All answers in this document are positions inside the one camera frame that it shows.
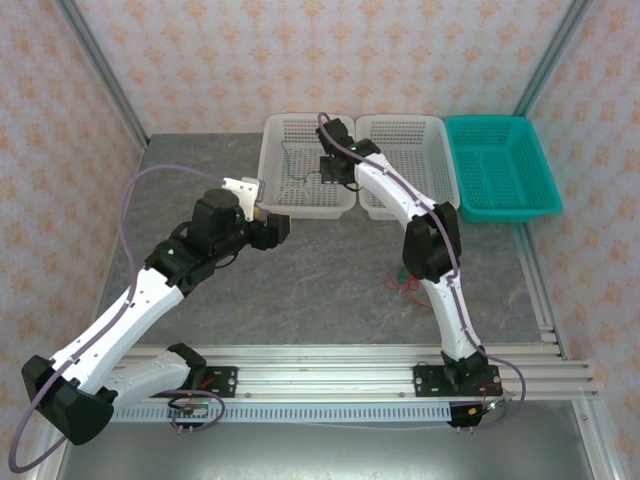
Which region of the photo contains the thin white cable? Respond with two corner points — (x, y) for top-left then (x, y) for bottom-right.
(273, 182), (314, 204)

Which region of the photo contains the thin red cable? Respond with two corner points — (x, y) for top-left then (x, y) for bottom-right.
(402, 274), (436, 314)

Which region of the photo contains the white perforated plastic basket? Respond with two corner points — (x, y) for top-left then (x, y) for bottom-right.
(353, 114), (460, 221)
(255, 113), (359, 221)

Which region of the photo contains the teal perforated plastic basket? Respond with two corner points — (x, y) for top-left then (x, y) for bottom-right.
(444, 115), (564, 225)

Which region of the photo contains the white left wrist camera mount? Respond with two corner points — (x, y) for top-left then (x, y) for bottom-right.
(222, 176), (265, 223)

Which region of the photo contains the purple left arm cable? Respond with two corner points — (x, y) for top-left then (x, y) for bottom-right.
(8, 164), (231, 474)

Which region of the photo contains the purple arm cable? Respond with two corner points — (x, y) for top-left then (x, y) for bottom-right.
(8, 164), (231, 474)
(316, 112), (527, 432)

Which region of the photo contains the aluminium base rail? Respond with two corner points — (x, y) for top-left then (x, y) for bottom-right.
(112, 343), (601, 401)

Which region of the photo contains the aluminium frame post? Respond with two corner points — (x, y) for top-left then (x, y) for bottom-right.
(52, 0), (151, 154)
(513, 0), (596, 117)

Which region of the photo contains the slotted grey cable duct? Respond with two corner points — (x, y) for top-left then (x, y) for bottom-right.
(109, 402), (454, 425)

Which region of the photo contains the aluminium table side rail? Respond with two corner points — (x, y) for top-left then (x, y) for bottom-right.
(514, 222), (571, 361)

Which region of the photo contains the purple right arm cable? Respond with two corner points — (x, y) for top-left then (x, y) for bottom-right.
(316, 112), (527, 432)

